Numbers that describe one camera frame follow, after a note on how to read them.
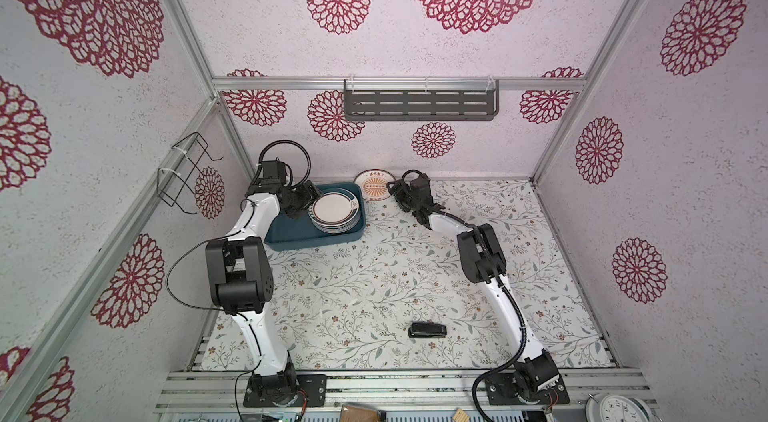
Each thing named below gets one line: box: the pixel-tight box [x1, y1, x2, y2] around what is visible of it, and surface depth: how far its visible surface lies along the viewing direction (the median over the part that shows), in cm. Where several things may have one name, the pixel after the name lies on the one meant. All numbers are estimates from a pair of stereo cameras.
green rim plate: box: [307, 188, 361, 234], surface depth 106 cm
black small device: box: [408, 322, 447, 338], surface depth 83 cm
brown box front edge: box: [339, 402, 387, 422], surface depth 69 cm
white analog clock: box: [585, 393, 654, 422], surface depth 69 cm
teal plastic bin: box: [265, 182, 367, 251], surface depth 104 cm
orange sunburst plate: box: [353, 169, 396, 202], surface depth 123 cm
